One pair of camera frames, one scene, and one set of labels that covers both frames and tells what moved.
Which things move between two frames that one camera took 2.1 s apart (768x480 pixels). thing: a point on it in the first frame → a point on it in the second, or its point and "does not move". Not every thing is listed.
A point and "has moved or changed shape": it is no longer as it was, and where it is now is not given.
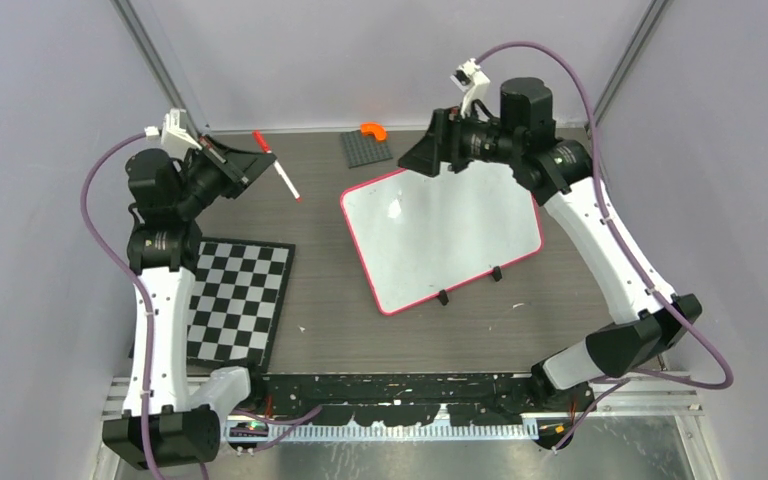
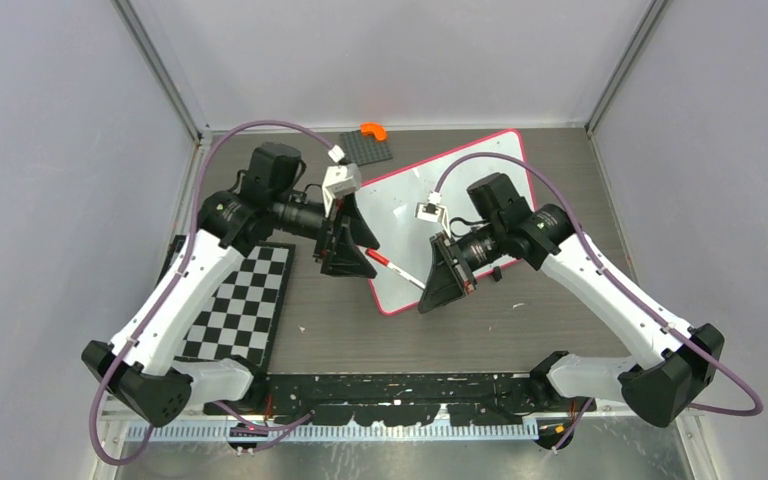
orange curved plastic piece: x=378 y=130 does not move
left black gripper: x=239 y=168 → x=350 y=232
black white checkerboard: x=238 y=290 does not move
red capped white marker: x=279 y=167 has moved or changed shape
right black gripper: x=446 y=130 → x=447 y=278
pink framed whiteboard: x=420 y=236 does not move
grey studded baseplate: x=361 y=151 does not move
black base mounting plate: x=404 y=398 does not move
